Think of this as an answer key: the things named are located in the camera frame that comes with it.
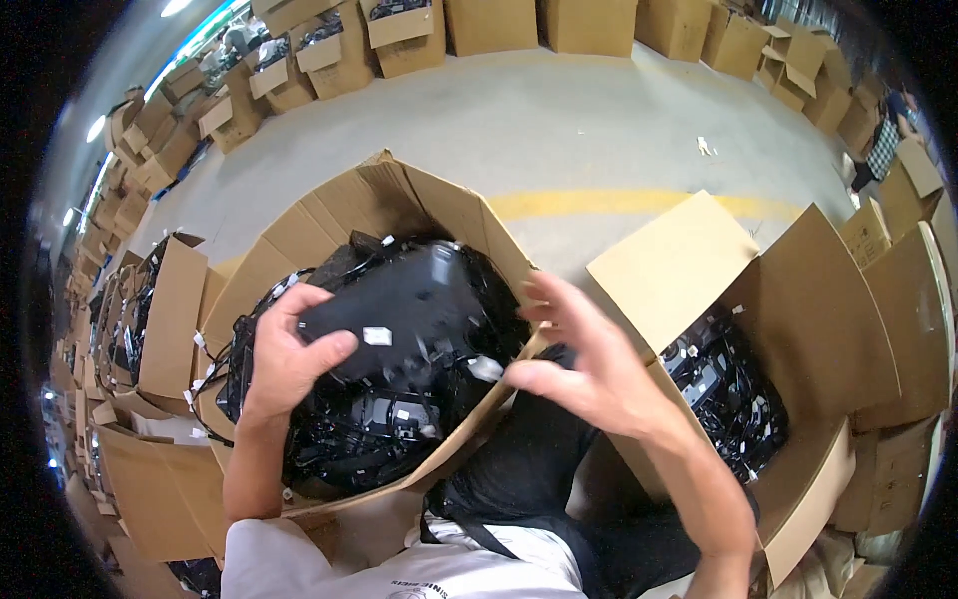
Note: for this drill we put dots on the closed flat cardboard carton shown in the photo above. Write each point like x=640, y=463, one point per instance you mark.
x=157, y=487

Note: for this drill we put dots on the oval ceiling light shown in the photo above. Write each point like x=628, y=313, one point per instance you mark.
x=176, y=7
x=95, y=129

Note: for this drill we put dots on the person's left hand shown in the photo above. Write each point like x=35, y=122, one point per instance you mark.
x=273, y=367

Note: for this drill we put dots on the person's body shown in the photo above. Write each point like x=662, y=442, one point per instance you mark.
x=359, y=561

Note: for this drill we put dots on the white paper scrap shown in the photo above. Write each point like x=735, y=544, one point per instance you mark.
x=703, y=146

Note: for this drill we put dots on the black plastic housing part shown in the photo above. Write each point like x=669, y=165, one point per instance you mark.
x=419, y=299

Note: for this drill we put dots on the stack of printed cardboard cartons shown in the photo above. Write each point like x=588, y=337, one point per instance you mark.
x=905, y=314

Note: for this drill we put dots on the person's right hand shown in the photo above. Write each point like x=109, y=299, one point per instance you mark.
x=606, y=374

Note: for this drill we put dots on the row of open cardboard cartons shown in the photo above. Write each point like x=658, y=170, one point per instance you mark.
x=584, y=26

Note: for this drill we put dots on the tall open cardboard box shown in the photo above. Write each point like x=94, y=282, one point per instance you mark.
x=172, y=322

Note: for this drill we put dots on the large open cardboard box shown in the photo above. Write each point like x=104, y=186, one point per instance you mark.
x=449, y=202
x=808, y=322

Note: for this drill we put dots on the heap of stacked cardboard cartons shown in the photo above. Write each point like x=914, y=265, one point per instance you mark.
x=157, y=135

